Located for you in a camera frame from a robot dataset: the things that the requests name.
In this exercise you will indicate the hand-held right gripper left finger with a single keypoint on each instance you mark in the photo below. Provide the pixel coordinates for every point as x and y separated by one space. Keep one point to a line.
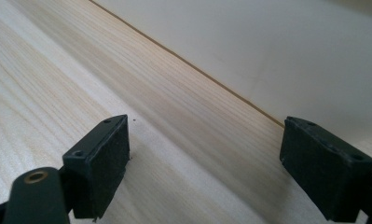
96 168

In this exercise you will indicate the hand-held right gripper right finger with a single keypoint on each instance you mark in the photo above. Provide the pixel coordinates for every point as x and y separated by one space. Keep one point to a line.
326 174

